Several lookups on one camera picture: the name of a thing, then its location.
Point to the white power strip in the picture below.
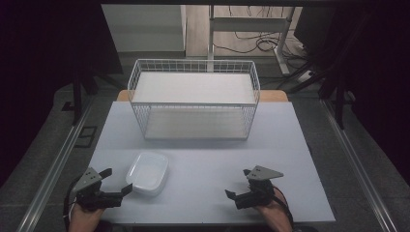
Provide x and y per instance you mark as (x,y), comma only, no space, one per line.
(305,76)

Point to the black tripod stand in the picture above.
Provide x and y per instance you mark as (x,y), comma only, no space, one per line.
(338,96)

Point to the white cabinet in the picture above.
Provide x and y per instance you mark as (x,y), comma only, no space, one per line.
(145,29)

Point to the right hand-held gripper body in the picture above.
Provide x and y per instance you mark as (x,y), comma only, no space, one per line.
(257,191)

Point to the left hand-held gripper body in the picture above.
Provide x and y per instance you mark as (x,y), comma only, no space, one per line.
(92,196)

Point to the dark curtain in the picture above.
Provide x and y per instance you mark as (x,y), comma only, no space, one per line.
(377,80)
(35,74)

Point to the person's left hand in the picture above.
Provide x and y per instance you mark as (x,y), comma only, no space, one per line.
(83,219)

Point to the white metal desk frame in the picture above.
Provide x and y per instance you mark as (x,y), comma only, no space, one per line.
(248,24)

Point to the aluminium rail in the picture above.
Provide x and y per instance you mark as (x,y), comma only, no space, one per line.
(53,167)
(357,164)

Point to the person's right hand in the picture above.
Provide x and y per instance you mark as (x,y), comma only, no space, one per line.
(274,214)

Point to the white plastic tray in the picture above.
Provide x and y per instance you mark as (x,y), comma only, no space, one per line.
(147,174)

